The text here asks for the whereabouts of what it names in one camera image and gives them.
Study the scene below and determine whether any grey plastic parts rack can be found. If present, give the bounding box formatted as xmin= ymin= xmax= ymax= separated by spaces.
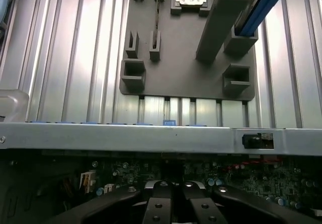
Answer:
xmin=119 ymin=0 xmax=260 ymax=102

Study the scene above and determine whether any green RAM stick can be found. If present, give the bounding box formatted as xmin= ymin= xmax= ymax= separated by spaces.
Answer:
xmin=153 ymin=0 xmax=162 ymax=51

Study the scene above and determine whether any open black PC case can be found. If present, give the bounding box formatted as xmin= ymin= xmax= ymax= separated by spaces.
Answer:
xmin=0 ymin=88 xmax=322 ymax=224

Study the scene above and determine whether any hard disk in blue caddy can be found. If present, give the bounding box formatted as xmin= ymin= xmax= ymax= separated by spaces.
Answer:
xmin=233 ymin=0 xmax=292 ymax=37

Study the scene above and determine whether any green motherboard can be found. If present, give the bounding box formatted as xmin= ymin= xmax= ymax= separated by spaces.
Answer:
xmin=0 ymin=156 xmax=322 ymax=224

